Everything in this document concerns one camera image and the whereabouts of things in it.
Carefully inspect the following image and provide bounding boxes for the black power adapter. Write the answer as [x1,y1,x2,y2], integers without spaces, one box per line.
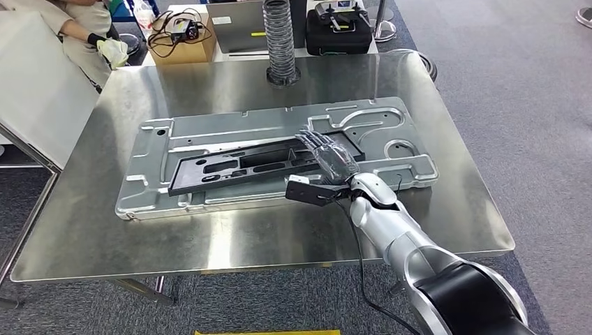
[170,20,200,45]

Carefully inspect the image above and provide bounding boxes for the stamped grey metal plate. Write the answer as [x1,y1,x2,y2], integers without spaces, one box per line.
[114,96,440,222]

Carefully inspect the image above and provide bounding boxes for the clear plastic bag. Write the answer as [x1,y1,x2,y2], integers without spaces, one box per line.
[133,0,156,29]

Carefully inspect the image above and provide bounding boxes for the chrome stanchion post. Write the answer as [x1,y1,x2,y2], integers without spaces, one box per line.
[371,0,398,43]

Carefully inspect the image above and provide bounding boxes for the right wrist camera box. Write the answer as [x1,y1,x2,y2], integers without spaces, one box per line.
[284,174,351,208]

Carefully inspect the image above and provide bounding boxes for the cardboard box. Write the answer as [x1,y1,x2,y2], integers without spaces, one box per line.
[147,11,219,66]

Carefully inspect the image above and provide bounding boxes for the person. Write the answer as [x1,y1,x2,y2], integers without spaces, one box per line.
[0,0,131,95]

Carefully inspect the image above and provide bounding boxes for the black carrying case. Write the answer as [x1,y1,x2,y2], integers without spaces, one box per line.
[305,9,373,57]

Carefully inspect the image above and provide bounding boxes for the black remote controller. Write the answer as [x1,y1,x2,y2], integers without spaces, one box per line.
[313,0,371,34]

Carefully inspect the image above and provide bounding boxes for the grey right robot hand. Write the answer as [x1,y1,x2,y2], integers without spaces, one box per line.
[294,128,362,187]

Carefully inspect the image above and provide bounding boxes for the grey equipment box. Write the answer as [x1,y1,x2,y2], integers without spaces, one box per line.
[206,0,270,54]

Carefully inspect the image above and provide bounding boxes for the black plastic frame part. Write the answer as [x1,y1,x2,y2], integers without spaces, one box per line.
[167,131,367,198]

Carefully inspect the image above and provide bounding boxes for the person's gloved hand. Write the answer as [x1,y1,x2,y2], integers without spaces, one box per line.
[96,38,130,70]

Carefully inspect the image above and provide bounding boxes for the white side table steel legs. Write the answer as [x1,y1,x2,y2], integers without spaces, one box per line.
[0,10,101,310]

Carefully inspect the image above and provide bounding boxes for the black adapter cable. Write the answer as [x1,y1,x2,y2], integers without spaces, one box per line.
[146,8,214,59]

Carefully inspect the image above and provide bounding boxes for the grey corrugated hose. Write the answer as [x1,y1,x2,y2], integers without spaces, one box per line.
[261,0,302,89]

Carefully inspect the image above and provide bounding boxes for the round metal base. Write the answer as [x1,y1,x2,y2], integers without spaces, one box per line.
[416,50,439,83]
[575,6,592,30]

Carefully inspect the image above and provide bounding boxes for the stainless steel workbench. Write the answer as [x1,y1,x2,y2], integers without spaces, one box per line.
[10,48,517,307]

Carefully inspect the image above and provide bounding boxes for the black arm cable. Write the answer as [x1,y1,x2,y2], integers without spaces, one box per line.
[334,198,422,335]

